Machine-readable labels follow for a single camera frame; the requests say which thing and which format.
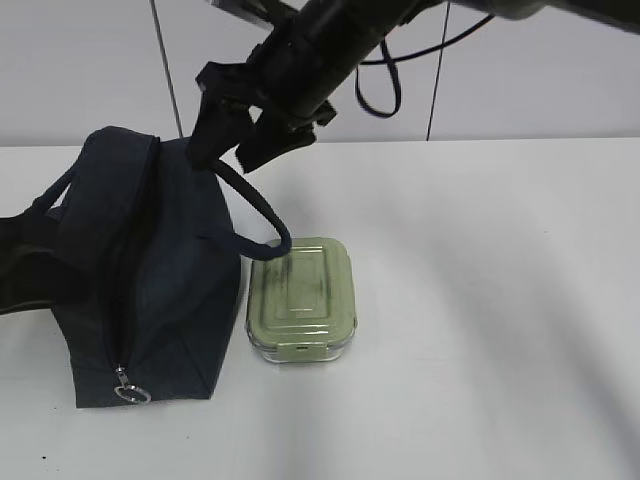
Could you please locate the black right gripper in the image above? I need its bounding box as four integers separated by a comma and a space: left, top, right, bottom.
186, 29, 335, 174

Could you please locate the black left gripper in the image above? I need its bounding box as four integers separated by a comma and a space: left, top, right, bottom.
1, 209, 95, 315

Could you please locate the green lid glass container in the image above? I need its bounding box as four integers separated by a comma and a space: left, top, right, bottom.
245, 237, 357, 364

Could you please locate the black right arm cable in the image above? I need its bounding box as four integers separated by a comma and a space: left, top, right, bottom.
354, 12, 496, 120

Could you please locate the navy blue lunch bag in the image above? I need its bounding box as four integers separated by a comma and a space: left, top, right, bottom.
23, 126, 292, 409

